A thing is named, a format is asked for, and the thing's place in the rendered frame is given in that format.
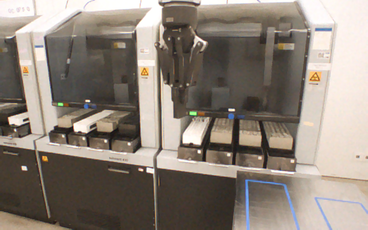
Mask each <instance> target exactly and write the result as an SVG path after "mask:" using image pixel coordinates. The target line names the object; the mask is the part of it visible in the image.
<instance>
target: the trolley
mask: <svg viewBox="0 0 368 230"><path fill-rule="evenodd" d="M232 230H368V198H367V197H366V196H365V194H364V193H363V192H362V191H361V190H360V189H359V188H358V187H357V186H356V184H354V183H346V182H338V181H335V182H333V181H325V180H319V179H312V178H298V177H289V176H284V175H276V174H262V173H257V172H248V171H239V170H237V173H236V187H235V207H234V215H233V223H232Z"/></svg>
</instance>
